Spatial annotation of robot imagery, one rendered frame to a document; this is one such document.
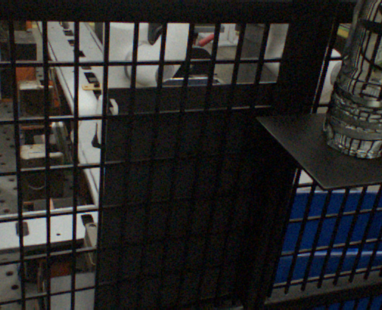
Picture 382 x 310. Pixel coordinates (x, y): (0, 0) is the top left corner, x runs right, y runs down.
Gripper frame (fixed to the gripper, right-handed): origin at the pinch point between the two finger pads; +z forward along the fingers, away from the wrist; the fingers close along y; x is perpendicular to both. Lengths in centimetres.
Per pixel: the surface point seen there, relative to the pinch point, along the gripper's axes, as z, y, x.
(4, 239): 3.2, 24.8, 17.7
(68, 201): 5.3, 11.7, 5.7
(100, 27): 4, -18, -102
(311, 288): -12, -12, 56
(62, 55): 3, 1, -72
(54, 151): 0.9, 12.5, -7.6
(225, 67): 104, -171, -300
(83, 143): 3.3, 4.9, -14.5
